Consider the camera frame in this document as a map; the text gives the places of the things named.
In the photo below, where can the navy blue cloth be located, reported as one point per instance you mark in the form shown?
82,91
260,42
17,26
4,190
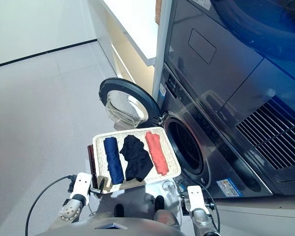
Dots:
113,159

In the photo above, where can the black cloth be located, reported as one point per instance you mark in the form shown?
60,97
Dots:
136,159

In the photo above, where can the pale woven basket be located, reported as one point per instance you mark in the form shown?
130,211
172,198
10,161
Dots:
100,159

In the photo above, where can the round washing machine door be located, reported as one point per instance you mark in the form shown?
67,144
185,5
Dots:
127,84

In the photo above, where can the dark brown wooden stand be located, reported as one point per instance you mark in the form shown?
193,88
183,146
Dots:
92,162

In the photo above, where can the silver robot torso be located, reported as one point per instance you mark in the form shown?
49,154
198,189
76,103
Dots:
88,228

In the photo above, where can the energy label sticker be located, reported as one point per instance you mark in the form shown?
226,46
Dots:
229,188

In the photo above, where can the orange-red cloth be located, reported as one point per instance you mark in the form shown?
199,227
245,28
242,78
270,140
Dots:
157,152

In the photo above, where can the blue barcode sticker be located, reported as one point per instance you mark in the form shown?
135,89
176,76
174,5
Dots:
162,91

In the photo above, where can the brown woven storage box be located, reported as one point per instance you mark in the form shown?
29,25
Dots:
157,12

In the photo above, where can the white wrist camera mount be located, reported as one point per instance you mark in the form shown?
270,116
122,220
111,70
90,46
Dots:
82,183
194,196

